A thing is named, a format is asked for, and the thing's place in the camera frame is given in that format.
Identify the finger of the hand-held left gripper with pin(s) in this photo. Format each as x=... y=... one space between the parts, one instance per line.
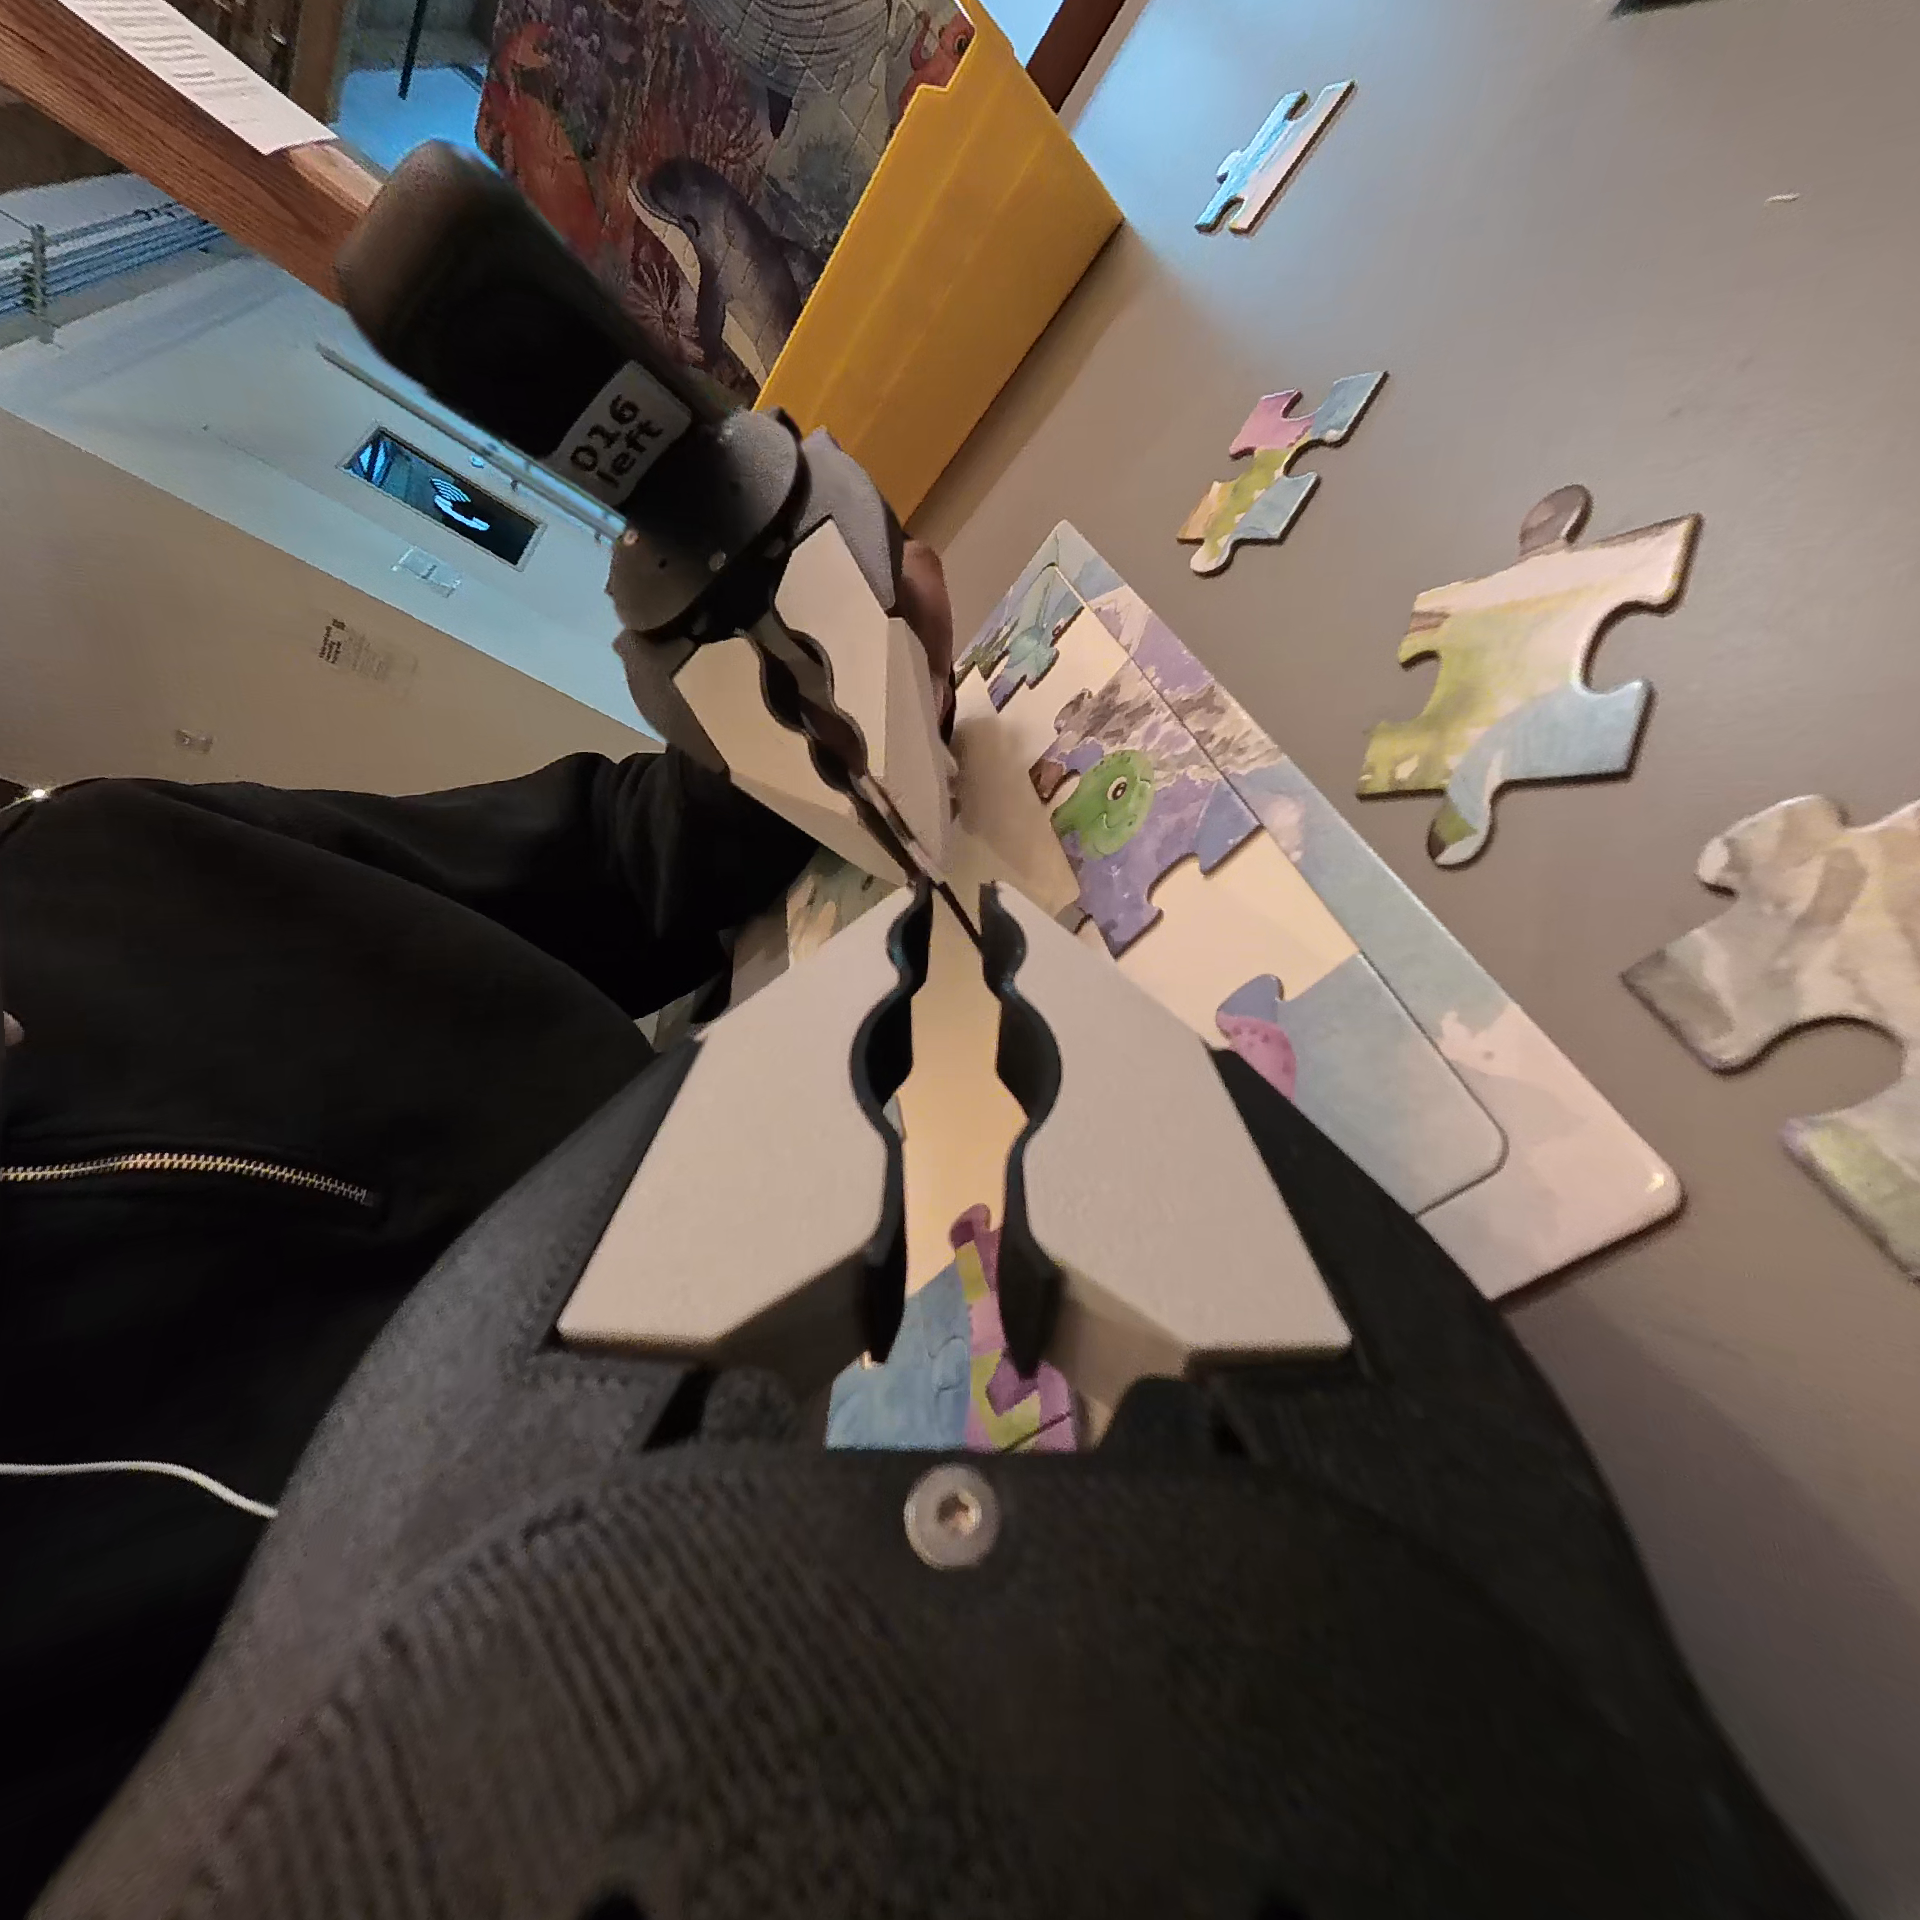
x=878 y=675
x=766 y=720

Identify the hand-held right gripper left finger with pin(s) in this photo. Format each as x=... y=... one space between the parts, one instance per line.
x=735 y=1184

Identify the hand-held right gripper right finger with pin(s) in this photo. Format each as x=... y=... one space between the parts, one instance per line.
x=1185 y=1184

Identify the pastel purple pink puzzle piece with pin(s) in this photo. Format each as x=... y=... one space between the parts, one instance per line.
x=948 y=910

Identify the dinosaur puzzle tray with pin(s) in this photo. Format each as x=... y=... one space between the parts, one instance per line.
x=1185 y=937

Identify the person's left hand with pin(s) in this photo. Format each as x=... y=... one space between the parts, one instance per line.
x=930 y=630

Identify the dark phone sign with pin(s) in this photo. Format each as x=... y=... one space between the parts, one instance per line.
x=451 y=503

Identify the pink dinosaur head puzzle piece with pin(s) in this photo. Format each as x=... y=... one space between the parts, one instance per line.
x=1381 y=1094

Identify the sea animal puzzle board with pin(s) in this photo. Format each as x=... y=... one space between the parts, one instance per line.
x=721 y=193

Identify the blue dinosaur body puzzle piece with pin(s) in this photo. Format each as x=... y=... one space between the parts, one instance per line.
x=901 y=1395

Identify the wooden beam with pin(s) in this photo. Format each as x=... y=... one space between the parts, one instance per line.
x=181 y=164

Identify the white paper note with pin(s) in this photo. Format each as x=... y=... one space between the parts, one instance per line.
x=210 y=66

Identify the yellow plastic bin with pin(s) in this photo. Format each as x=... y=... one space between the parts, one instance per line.
x=975 y=299

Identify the pink yellow blue puzzle piece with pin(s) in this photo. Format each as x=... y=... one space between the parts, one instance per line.
x=1275 y=479

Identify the light blue white puzzle piece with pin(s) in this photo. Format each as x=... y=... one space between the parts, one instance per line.
x=1275 y=156

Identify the brown grey puzzle piece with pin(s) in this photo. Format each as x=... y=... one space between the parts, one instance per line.
x=1801 y=929

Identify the green yellow puzzle piece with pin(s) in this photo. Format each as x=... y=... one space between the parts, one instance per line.
x=1876 y=1184

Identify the white wall label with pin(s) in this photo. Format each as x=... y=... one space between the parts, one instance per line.
x=361 y=651

